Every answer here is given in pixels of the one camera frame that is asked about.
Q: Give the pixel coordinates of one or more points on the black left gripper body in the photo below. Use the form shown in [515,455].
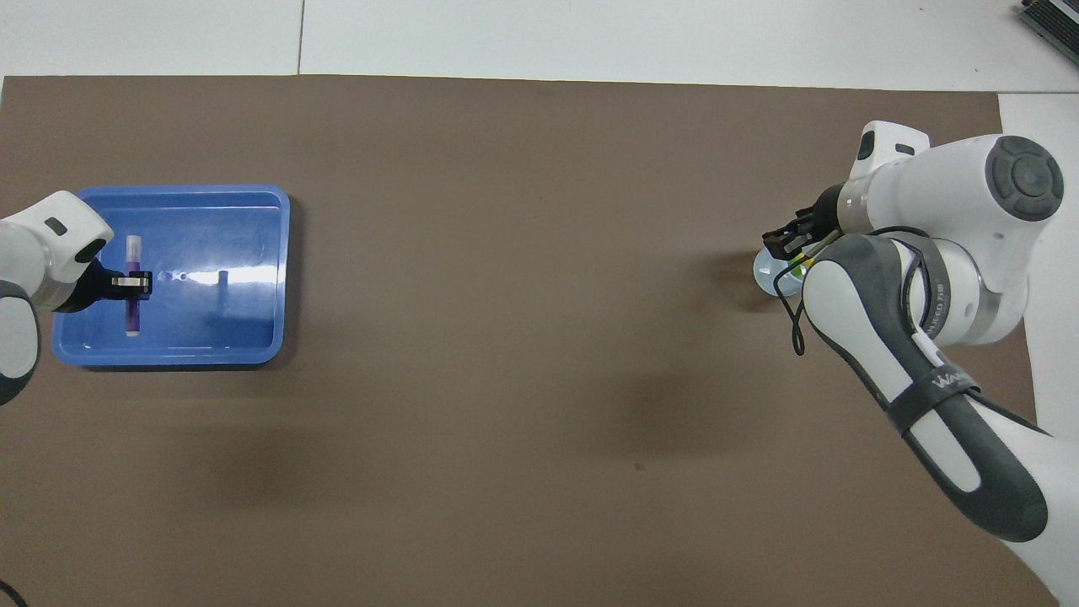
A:
[94,285]

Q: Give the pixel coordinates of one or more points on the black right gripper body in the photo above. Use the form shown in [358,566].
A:
[826,215]

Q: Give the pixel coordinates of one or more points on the purple pen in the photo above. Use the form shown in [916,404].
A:
[133,316]

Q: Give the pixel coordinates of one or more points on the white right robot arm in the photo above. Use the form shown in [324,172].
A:
[944,219]

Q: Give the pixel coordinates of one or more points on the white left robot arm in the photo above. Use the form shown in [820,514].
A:
[34,244]

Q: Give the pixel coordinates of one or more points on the blue plastic tray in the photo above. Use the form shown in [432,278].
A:
[219,320]

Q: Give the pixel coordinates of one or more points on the clear plastic cup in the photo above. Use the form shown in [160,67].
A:
[767,274]

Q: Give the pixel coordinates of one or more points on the grey ribbed device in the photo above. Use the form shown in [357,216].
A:
[1054,21]

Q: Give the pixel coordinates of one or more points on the brown table mat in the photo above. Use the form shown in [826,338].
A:
[506,379]

